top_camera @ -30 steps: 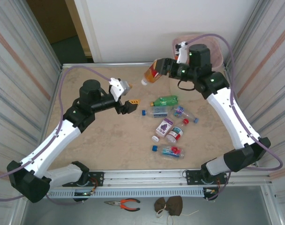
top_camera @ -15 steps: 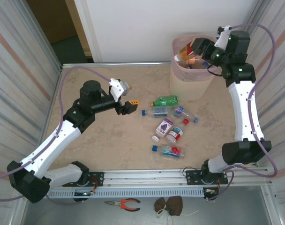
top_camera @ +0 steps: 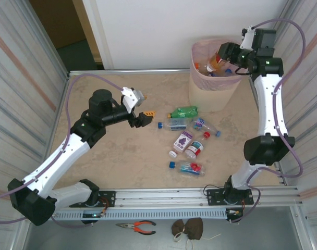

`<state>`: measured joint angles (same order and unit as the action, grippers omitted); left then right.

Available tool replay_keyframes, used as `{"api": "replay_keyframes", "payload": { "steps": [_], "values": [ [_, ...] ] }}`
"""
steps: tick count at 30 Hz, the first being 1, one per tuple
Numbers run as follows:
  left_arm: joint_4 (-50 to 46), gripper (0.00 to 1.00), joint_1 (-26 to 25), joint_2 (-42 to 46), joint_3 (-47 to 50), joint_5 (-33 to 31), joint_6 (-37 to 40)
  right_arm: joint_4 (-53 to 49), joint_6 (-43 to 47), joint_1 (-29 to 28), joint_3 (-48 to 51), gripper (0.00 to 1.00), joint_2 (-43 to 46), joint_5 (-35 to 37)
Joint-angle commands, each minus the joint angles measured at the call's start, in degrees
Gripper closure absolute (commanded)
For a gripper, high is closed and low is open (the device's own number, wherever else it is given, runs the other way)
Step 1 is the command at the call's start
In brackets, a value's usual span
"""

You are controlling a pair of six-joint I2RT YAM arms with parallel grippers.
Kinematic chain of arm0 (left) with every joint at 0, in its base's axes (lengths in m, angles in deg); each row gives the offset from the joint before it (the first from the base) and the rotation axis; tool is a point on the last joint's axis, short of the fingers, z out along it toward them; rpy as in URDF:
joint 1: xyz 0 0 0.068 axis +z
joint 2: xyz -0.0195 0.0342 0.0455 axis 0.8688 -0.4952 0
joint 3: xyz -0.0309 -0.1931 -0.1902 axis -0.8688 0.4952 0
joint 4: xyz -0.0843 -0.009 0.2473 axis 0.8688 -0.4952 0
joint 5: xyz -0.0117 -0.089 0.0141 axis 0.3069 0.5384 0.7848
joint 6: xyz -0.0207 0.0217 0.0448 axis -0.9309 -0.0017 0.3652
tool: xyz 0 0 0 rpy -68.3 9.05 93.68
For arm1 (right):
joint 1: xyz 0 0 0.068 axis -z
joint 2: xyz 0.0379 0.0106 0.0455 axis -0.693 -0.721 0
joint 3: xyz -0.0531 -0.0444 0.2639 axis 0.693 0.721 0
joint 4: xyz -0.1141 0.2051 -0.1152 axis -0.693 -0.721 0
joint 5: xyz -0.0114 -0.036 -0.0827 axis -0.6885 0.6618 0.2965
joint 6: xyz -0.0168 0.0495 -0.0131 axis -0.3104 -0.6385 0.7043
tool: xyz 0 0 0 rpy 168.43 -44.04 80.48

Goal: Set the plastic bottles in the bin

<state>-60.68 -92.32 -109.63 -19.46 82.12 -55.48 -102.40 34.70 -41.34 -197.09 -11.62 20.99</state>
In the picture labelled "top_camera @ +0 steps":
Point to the red orange label bottle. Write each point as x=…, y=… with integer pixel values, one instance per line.
x=216, y=60

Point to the grey label blue cap bottle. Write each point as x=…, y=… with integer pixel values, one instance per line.
x=175, y=125

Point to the green bottle yellow cap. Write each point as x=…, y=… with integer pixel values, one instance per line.
x=184, y=112

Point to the purple grape label bottle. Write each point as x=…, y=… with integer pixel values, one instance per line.
x=183, y=140

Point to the clear bottle colourful label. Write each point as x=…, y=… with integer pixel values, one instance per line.
x=200, y=124

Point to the clear bottle red cap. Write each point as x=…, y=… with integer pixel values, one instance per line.
x=195, y=149

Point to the blue red label bottle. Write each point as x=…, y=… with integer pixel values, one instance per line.
x=187, y=168

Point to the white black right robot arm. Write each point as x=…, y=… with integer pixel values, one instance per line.
x=269, y=104

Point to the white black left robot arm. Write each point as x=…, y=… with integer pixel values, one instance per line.
x=56, y=156

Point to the purple plastic bin liner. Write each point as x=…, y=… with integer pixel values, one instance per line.
x=213, y=83

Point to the pink waste basket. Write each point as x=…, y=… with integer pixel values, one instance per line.
x=208, y=99

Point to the brown cloth pouch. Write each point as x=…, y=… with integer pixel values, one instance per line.
x=195, y=229
x=178, y=226

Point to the grey metal shelf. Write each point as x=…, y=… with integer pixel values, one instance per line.
x=96, y=239

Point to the wooden door frame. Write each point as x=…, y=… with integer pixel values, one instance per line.
x=88, y=31

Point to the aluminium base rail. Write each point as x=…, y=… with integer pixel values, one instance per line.
x=161, y=198

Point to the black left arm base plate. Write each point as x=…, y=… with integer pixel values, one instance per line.
x=109, y=198

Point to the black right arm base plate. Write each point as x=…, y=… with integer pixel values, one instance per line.
x=213, y=196

